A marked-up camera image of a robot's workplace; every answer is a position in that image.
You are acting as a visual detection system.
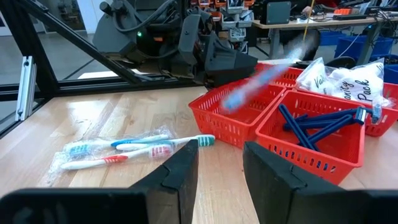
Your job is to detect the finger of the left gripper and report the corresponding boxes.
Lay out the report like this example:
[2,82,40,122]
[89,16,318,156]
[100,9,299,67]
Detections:
[203,30,259,87]

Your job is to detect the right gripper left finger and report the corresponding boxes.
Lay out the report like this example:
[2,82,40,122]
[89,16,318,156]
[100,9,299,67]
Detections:
[0,139,200,224]

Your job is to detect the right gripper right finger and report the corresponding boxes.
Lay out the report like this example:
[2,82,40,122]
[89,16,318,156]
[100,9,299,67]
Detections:
[243,141,398,224]

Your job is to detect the red white toothbrush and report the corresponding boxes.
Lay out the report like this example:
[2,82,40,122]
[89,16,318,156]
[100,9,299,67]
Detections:
[60,145,174,171]

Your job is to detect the teal white toothbrush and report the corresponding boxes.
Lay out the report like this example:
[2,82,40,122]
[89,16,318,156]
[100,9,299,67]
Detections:
[116,134,216,152]

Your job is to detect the white vanity pack bag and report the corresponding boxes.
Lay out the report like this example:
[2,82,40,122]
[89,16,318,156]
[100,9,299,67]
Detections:
[326,58,393,108]
[295,57,331,95]

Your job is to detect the grey small parts bins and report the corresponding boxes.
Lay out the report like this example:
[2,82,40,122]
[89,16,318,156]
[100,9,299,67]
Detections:
[198,0,254,43]

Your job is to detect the red plastic mesh basket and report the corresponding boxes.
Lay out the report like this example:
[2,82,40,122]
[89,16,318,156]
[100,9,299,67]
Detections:
[255,90,366,186]
[254,62,304,90]
[188,78,286,149]

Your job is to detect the person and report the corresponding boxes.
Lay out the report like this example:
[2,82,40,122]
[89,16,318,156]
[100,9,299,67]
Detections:
[279,0,340,62]

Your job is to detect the black equipment box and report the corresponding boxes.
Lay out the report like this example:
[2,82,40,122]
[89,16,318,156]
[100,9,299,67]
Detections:
[259,1,292,26]

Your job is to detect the wooden workbench metal legs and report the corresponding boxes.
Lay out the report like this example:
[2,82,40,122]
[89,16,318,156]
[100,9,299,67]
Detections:
[251,14,398,60]

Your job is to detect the blue plastic storage bin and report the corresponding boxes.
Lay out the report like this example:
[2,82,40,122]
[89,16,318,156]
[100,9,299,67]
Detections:
[334,35,394,62]
[382,54,398,85]
[320,30,338,46]

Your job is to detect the black round chair base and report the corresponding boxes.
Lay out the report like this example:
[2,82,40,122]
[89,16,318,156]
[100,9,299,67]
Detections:
[325,55,358,70]

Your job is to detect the clear plastic packets in tray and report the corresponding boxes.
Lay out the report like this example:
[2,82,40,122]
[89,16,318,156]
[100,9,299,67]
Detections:
[294,81,398,138]

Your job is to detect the silver aluminium extrusion piece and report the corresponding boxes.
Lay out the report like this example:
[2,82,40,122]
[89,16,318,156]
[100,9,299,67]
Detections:
[14,55,38,123]

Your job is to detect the yellow hanging cable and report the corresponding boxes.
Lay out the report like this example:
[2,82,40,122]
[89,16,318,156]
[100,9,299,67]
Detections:
[302,0,316,42]

